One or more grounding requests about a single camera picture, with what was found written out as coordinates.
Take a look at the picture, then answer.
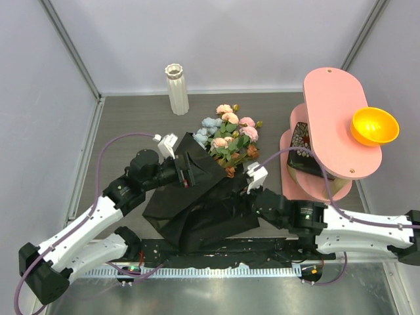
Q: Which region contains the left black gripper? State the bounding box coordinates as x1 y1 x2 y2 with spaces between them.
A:
144 151 213 192

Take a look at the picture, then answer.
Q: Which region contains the black wrapping paper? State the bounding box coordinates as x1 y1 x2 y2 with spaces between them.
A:
142 133 259 253

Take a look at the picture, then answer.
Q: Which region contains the artificial flower bouquet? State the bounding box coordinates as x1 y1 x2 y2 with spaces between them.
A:
192 104 263 178

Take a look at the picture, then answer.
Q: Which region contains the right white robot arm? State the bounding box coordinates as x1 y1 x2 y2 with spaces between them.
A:
248 188 419 266

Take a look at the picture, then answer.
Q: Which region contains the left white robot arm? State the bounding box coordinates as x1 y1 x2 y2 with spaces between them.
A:
18 148 221 306

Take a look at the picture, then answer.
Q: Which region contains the white ribbed ceramic vase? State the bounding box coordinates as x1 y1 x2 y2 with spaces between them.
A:
165 64 189 116

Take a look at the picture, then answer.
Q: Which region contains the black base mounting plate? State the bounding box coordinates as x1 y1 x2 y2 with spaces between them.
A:
117 238 336 269

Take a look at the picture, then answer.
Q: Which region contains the black floral patterned box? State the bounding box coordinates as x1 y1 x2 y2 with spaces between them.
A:
287 122 323 177

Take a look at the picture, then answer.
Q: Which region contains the pink tiered shelf stand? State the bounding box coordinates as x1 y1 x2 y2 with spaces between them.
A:
280 68 382 200

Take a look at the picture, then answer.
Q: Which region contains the orange plastic bowl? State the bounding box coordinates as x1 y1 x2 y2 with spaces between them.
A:
350 106 400 146

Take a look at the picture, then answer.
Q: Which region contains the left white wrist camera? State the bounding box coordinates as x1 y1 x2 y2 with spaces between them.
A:
153 133 178 159

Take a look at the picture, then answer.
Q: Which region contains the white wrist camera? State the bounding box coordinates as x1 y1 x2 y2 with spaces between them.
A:
245 162 268 194
153 133 178 159

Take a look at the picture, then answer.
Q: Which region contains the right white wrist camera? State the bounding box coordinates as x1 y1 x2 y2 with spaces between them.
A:
245 162 268 194

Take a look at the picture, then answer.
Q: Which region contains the aluminium frame rail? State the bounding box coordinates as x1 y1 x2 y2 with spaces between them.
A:
39 236 401 266

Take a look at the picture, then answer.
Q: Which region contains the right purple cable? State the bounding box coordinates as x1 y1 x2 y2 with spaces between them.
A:
259 146 420 285

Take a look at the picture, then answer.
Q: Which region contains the purple cable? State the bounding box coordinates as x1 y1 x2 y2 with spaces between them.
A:
259 146 420 285
12 132 165 315

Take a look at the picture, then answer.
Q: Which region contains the white slotted cable duct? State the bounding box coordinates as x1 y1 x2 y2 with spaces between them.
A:
83 264 301 279

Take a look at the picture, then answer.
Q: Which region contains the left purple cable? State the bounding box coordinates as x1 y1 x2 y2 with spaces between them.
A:
12 132 165 315

